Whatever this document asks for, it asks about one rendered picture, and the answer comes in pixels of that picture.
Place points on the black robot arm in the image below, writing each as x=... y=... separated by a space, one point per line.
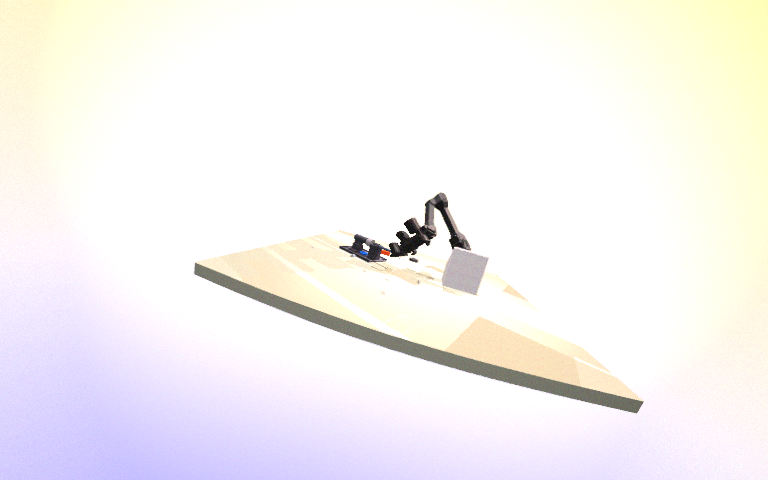
x=428 y=231

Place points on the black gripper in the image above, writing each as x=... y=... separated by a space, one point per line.
x=402 y=250

